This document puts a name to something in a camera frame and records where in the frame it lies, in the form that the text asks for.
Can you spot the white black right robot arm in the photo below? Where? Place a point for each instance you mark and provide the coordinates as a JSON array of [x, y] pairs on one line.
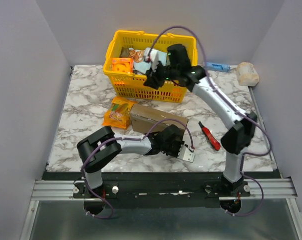
[[240, 124]]

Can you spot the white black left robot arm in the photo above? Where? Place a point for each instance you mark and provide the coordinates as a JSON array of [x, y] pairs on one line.
[[102, 146]]

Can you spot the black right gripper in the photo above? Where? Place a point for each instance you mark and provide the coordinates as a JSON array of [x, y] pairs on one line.
[[154, 77]]

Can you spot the light blue cassava chips bag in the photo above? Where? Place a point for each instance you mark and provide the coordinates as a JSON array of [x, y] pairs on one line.
[[139, 65]]

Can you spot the aluminium frame rail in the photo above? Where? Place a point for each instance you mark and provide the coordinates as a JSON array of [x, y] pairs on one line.
[[269, 213]]

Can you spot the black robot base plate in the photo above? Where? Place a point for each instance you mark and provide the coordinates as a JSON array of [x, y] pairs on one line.
[[130, 190]]

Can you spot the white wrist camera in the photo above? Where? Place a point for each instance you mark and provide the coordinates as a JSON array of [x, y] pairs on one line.
[[151, 56], [186, 154]]

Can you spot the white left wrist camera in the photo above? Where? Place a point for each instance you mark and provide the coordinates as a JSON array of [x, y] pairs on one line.
[[186, 154]]

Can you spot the yellow plastic shopping basket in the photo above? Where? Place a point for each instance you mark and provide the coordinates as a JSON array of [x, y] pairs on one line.
[[130, 85]]

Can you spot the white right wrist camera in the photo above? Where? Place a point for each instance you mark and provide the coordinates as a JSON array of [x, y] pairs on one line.
[[151, 56]]

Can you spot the red black utility knife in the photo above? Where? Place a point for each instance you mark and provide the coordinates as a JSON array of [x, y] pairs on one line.
[[211, 139]]

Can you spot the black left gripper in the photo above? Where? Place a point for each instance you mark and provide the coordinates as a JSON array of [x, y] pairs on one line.
[[178, 143]]

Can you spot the orange gummy candy bag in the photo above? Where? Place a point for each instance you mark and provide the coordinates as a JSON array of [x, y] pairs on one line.
[[118, 115]]

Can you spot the brown cardboard express box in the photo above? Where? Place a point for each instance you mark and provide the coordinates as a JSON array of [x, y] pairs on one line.
[[144, 117]]

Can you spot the orange snack box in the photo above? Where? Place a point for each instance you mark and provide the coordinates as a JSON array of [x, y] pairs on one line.
[[122, 65]]

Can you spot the blue flat package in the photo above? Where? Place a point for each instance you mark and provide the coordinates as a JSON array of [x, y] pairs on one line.
[[218, 67]]

